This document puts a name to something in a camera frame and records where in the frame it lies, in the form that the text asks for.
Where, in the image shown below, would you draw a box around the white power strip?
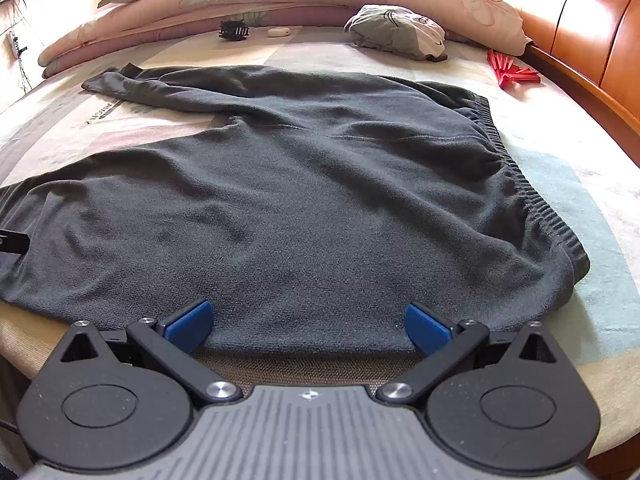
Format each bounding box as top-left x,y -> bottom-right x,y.
9,32 -> 27,61

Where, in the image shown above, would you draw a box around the dark grey sweatpants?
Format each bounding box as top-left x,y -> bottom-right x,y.
1,65 -> 590,354

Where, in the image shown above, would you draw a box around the orange wooden headboard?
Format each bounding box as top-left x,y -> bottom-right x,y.
504,0 -> 639,162

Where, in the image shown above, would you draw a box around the grey bundled cloth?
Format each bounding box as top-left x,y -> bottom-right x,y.
344,4 -> 447,62

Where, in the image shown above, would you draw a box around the black hair claw clip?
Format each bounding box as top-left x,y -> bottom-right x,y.
218,20 -> 250,41

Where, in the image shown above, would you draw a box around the white earbud case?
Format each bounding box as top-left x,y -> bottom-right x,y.
267,27 -> 291,38

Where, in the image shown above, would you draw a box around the pink floral folded quilt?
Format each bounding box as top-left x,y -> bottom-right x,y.
38,0 -> 529,77

